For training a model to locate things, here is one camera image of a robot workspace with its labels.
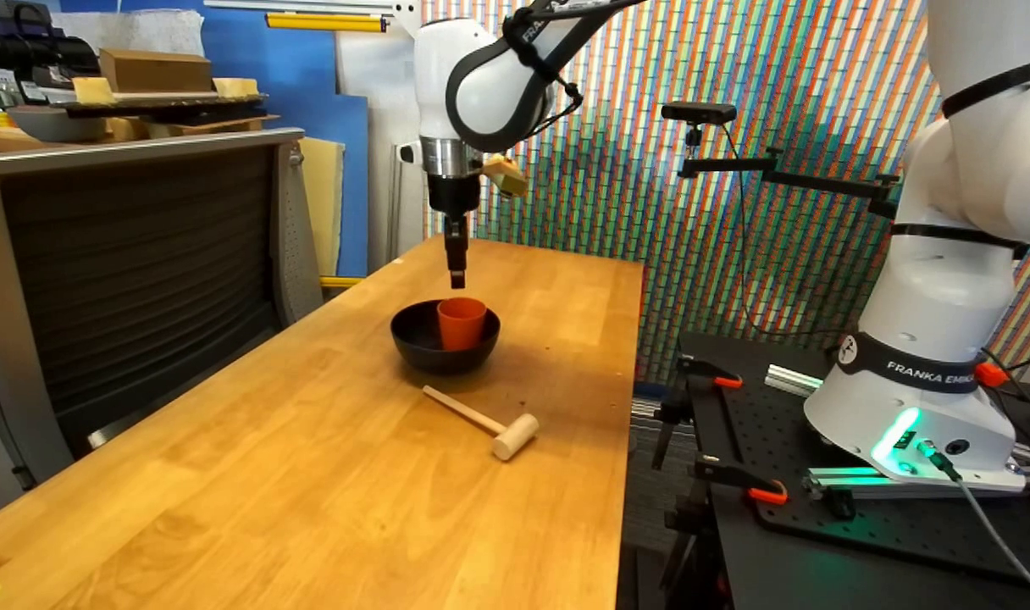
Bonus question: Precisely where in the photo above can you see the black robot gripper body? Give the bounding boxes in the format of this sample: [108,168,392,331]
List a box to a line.
[421,137,481,241]

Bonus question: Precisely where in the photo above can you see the orange plastic cup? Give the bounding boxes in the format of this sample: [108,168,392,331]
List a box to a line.
[438,300,486,352]

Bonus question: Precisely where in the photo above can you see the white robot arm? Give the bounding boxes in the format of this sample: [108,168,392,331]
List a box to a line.
[412,0,1030,491]

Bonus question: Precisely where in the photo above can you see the black bowl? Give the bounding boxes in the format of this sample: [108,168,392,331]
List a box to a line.
[387,294,504,380]

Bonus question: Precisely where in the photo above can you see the small wooden mallet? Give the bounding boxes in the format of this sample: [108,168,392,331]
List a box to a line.
[425,388,540,466]

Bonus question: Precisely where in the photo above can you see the orange black clamp upper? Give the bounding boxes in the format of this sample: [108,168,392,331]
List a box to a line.
[650,352,745,469]

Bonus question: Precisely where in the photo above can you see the orange black clamp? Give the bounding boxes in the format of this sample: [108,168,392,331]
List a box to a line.
[694,456,789,505]
[650,352,745,469]

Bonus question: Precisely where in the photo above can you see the orange black clamp lower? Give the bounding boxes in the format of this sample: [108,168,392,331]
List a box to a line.
[694,456,789,505]

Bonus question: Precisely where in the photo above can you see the black camera on stand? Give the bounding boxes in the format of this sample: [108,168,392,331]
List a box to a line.
[660,103,898,218]

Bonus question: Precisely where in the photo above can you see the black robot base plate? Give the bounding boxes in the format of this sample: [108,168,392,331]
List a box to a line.
[678,337,1015,580]

